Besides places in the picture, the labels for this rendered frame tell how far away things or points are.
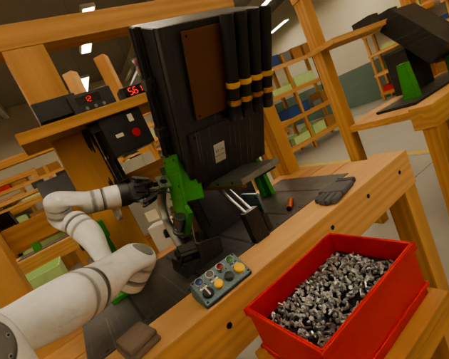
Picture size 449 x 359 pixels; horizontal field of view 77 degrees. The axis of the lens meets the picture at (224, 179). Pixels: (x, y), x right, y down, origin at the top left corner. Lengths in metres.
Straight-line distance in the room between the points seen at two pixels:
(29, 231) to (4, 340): 0.94
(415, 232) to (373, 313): 0.88
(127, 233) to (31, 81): 0.68
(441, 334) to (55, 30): 1.49
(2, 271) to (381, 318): 1.14
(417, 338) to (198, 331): 0.45
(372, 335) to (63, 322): 0.51
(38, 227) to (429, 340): 1.25
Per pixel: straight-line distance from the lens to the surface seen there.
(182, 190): 0.93
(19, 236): 1.34
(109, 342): 0.91
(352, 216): 1.07
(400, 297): 0.68
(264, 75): 0.98
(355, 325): 0.57
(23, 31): 1.39
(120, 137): 1.17
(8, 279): 1.28
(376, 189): 1.19
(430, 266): 1.54
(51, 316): 0.53
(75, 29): 1.41
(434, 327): 0.73
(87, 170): 1.25
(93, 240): 0.83
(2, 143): 11.26
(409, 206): 1.39
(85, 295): 0.54
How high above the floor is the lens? 1.29
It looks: 10 degrees down
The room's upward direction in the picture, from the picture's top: 24 degrees counter-clockwise
